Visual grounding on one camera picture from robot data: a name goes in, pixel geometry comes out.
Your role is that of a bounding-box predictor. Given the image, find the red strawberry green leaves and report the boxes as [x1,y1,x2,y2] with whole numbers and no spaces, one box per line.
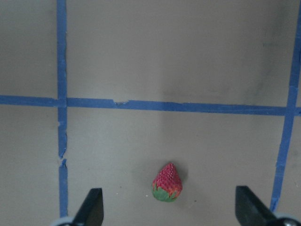
[151,162,182,202]

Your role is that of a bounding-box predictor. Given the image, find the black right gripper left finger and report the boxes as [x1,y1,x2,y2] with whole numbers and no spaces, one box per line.
[71,188,104,226]

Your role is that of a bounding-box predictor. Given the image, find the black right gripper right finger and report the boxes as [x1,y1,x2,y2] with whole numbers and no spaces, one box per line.
[235,186,282,226]

